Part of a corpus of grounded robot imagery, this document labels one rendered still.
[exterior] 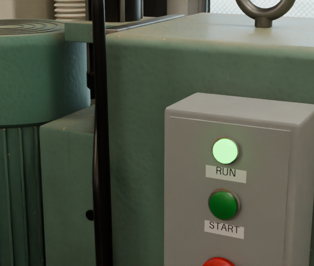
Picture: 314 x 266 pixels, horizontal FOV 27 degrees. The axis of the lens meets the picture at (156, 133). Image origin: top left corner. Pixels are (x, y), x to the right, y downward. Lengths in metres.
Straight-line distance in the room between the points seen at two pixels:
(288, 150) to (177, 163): 0.08
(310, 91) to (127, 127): 0.16
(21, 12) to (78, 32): 1.65
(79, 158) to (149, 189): 0.10
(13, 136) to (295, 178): 0.34
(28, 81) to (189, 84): 0.21
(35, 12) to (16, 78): 1.67
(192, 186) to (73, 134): 0.20
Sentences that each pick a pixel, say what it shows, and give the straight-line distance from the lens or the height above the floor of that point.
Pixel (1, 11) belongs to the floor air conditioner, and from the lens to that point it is 2.31.
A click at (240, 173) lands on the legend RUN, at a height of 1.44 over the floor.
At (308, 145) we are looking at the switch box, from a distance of 0.47.
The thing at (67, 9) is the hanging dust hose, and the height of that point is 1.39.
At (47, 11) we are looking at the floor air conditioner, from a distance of 2.39.
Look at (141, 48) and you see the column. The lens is 0.54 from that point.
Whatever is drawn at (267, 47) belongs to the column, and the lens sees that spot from 0.51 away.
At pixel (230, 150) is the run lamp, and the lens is 0.45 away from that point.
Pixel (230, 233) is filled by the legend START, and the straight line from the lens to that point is 0.48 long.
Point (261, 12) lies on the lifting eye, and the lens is 0.61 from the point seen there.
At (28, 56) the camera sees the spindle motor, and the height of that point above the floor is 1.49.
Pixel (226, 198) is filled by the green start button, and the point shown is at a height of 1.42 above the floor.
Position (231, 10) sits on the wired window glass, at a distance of 2.20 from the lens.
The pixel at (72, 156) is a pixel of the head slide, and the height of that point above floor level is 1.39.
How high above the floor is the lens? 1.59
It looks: 16 degrees down
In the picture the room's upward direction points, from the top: straight up
